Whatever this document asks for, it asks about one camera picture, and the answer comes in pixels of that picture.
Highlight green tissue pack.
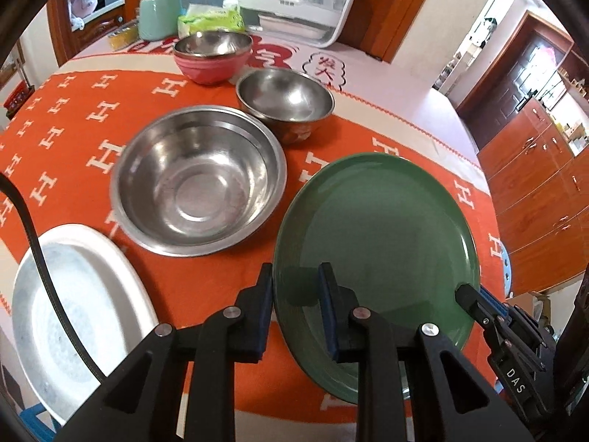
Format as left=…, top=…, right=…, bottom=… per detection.
left=177, top=4, right=244, bottom=40

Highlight yellow can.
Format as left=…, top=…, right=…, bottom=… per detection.
left=108, top=25, right=139, bottom=51

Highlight wooden floor cabinets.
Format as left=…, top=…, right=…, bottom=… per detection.
left=476, top=97, right=589, bottom=295

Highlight wooden sliding door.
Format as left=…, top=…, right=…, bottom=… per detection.
left=336, top=0, right=447, bottom=63

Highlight cardboard box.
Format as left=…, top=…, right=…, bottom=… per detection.
left=506, top=291, right=553, bottom=327

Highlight white sterilizer cabinet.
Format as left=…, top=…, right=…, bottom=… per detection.
left=237, top=0, right=366, bottom=49

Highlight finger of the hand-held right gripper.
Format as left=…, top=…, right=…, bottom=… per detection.
left=455, top=284, right=507, bottom=355
left=479, top=285, right=548, bottom=364

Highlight light blue round stool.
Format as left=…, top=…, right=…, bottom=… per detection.
left=499, top=244, right=513, bottom=296

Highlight pink floral rice cooker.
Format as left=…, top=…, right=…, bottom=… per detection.
left=69, top=0, right=99, bottom=21

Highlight black cable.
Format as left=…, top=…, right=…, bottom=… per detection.
left=0, top=172, right=109, bottom=385

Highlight large steel bowl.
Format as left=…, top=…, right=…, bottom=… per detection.
left=109, top=105, right=288, bottom=257

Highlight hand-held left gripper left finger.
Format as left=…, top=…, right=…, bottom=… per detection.
left=55, top=262, right=275, bottom=442

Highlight wooden open shelf unit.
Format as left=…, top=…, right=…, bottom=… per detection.
left=550, top=48, right=589, bottom=157

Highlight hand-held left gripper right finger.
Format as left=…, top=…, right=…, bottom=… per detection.
left=318, top=262, right=528, bottom=442

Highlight dark wooden entrance door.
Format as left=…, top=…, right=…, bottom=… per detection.
left=455, top=11, right=576, bottom=123

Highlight small dark steel bowl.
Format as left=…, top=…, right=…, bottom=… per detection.
left=236, top=68, right=335, bottom=144

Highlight white oval plate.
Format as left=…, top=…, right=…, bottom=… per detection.
left=11, top=224, right=159, bottom=427

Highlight green plate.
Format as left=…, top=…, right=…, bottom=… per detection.
left=272, top=153, right=480, bottom=405

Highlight mint green canister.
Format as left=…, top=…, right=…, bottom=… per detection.
left=138, top=0, right=182, bottom=42

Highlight pink steel-lined bowl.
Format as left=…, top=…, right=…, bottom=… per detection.
left=172, top=31, right=253, bottom=86

